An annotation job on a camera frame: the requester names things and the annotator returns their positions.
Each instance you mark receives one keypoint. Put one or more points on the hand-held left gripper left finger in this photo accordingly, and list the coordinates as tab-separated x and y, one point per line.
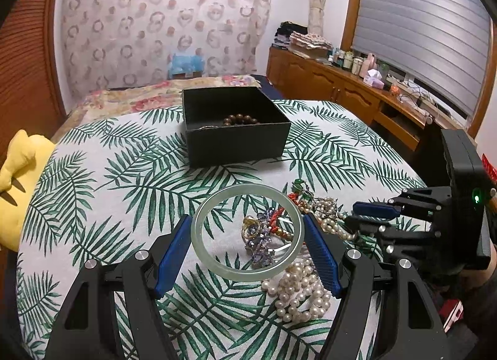
172	255

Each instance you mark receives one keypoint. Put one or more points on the pale green jade bangle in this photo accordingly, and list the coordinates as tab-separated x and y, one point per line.
197	233

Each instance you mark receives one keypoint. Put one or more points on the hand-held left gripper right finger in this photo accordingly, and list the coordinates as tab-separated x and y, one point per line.
322	255

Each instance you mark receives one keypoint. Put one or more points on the yellow plush toy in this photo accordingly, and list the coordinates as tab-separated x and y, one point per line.
27	158

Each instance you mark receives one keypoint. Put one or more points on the wooden slatted wardrobe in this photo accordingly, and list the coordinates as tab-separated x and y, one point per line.
27	72

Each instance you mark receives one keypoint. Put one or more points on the floral blanket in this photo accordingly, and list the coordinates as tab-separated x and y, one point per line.
116	99

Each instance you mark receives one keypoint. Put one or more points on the blue plush toy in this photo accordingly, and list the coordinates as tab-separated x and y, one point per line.
186	60

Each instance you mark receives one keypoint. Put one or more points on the pink tissue box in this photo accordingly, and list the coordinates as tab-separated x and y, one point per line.
372	79

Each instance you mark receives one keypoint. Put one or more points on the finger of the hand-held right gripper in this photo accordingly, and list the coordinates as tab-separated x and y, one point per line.
374	210
365	226

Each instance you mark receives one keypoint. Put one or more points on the group of cosmetic bottles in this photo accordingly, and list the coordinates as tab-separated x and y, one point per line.
355	62

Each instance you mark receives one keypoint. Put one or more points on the black cardboard box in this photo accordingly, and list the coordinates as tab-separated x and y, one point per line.
233	146

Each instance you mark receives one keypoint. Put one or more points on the grey window blind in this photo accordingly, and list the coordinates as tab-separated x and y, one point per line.
419	25

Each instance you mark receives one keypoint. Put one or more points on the wooden dresser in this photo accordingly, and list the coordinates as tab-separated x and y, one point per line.
330	80

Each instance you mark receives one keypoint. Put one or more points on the green bead jewelry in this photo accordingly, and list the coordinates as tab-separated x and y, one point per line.
301	189

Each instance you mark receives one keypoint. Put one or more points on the dark blue bed sheet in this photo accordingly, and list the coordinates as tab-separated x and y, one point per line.
270	88

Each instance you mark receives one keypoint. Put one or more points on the dark folded clothes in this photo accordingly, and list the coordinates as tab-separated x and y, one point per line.
287	31

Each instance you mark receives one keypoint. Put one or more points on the green leaf print cloth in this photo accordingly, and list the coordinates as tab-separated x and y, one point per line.
116	189

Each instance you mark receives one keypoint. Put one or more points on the circle patterned curtain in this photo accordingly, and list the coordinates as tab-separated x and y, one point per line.
155	25

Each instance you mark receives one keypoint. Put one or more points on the floral folded cloth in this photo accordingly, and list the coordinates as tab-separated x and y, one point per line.
310	43

